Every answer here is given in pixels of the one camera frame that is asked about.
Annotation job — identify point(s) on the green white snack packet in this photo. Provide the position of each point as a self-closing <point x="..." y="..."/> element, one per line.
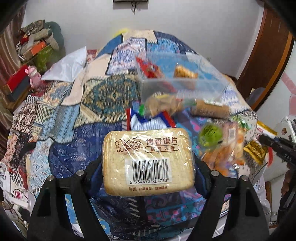
<point x="242" y="122"/>

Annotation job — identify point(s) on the red box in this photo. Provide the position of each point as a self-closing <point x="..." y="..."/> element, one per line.
<point x="17" y="80"/>

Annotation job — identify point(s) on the patchwork blanket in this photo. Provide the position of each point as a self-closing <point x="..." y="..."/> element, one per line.
<point x="104" y="97"/>

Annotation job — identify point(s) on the toasted bread slice packet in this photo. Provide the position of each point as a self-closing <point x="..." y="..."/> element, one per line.
<point x="148" y="148"/>

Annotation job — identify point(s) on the dark box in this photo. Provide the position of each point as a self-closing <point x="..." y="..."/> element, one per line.
<point x="18" y="95"/>

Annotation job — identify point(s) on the white cardboard box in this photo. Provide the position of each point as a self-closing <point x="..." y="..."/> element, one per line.
<point x="283" y="127"/>

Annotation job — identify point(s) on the blue white snack packet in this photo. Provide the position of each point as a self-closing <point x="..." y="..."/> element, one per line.
<point x="143" y="122"/>

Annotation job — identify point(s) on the white plastic bag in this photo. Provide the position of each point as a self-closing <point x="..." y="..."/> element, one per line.
<point x="69" y="64"/>

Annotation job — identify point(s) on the clear plastic box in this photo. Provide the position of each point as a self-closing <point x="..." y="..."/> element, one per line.
<point x="201" y="85"/>

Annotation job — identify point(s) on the pink white cabinet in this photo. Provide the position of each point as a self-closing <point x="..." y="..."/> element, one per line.
<point x="289" y="92"/>

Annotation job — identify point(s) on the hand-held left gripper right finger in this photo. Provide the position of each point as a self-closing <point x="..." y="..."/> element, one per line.
<point x="201" y="183"/>

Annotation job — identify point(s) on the wooden door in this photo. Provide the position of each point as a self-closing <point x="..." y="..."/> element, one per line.
<point x="266" y="58"/>

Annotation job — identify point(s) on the pink plush toy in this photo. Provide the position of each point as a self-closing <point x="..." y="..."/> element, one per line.
<point x="34" y="77"/>

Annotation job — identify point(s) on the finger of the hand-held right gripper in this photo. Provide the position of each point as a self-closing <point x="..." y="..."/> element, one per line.
<point x="286" y="156"/>
<point x="272" y="140"/>

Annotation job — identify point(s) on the green bag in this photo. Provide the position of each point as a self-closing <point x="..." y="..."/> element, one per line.
<point x="45" y="59"/>

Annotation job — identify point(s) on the gold snack packet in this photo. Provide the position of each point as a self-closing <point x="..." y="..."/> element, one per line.
<point x="255" y="153"/>

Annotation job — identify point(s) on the brown cracker packet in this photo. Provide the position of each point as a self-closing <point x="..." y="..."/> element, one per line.
<point x="161" y="104"/>

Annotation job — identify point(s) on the camouflage cloth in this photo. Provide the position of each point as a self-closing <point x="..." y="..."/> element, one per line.
<point x="33" y="26"/>

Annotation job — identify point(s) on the teal cushion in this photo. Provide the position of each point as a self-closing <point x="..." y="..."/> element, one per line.
<point x="57" y="34"/>

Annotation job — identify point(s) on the yellow white snack bag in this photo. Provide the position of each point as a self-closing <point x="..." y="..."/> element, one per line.
<point x="266" y="131"/>

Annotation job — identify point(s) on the person's right hand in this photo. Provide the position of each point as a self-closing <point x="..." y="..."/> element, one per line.
<point x="286" y="183"/>

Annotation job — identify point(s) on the striped brown curtain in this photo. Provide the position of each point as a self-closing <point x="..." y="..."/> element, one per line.
<point x="9" y="58"/>

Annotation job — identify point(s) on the grey striped cloth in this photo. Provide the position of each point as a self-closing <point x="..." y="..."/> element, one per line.
<point x="41" y="37"/>

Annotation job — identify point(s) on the red snack packet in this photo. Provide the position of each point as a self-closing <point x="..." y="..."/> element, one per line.
<point x="150" y="68"/>

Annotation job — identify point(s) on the grey chair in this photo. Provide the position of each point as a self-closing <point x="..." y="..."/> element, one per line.
<point x="255" y="97"/>

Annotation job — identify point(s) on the orange box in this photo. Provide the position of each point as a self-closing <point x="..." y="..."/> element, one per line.
<point x="35" y="48"/>

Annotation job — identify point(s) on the brown biscuit tube packet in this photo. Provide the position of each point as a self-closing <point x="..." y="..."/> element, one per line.
<point x="212" y="110"/>

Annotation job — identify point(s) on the round cookie packet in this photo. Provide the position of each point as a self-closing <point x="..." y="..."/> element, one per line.
<point x="185" y="72"/>

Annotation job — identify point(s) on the small black monitor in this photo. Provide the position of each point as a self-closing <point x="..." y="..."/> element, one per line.
<point x="129" y="1"/>

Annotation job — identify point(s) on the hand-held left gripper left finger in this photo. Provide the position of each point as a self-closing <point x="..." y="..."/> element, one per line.
<point x="93" y="185"/>

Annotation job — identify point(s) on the yellow object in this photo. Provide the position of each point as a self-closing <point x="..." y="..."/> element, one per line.
<point x="121" y="32"/>

